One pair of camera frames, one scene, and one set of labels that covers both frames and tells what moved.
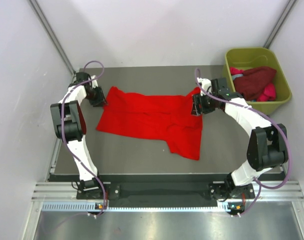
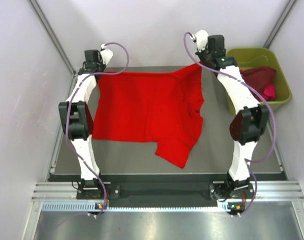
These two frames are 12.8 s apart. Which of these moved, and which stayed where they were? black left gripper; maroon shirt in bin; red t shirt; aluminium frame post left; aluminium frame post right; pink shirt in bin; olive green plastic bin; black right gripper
Moved: black right gripper; black left gripper; red t shirt
Stayed: pink shirt in bin; maroon shirt in bin; olive green plastic bin; aluminium frame post right; aluminium frame post left
